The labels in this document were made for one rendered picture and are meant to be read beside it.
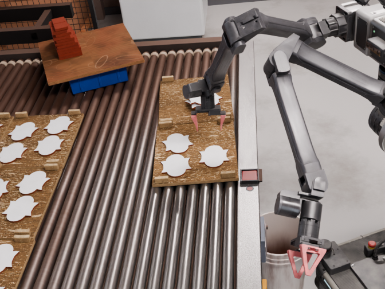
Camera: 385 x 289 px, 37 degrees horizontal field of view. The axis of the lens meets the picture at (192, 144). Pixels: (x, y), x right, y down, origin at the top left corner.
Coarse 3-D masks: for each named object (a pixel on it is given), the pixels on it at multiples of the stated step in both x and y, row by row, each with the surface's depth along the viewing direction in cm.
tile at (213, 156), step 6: (210, 150) 244; (216, 150) 244; (222, 150) 243; (228, 150) 243; (204, 156) 241; (210, 156) 241; (216, 156) 240; (222, 156) 240; (204, 162) 238; (210, 162) 237; (216, 162) 237; (222, 162) 237
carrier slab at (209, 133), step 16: (160, 128) 262; (176, 128) 261; (192, 128) 260; (208, 128) 258; (224, 128) 257; (160, 144) 252; (208, 144) 249; (224, 144) 248; (160, 160) 244; (192, 160) 241; (160, 176) 235; (192, 176) 233; (208, 176) 232
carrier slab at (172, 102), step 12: (168, 84) 293; (180, 84) 292; (228, 84) 287; (168, 96) 284; (180, 96) 283; (228, 96) 278; (168, 108) 275; (180, 108) 274; (228, 108) 270; (180, 120) 266; (204, 120) 264; (216, 120) 263
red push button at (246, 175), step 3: (243, 171) 233; (246, 171) 233; (249, 171) 233; (252, 171) 232; (255, 171) 232; (243, 174) 231; (246, 174) 231; (249, 174) 231; (252, 174) 231; (255, 174) 231; (243, 177) 230; (246, 177) 230; (249, 177) 230; (252, 177) 230; (255, 177) 229
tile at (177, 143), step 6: (168, 138) 254; (174, 138) 254; (180, 138) 253; (186, 138) 253; (168, 144) 250; (174, 144) 250; (180, 144) 249; (186, 144) 249; (192, 144) 249; (168, 150) 247; (174, 150) 247; (180, 150) 246; (186, 150) 246
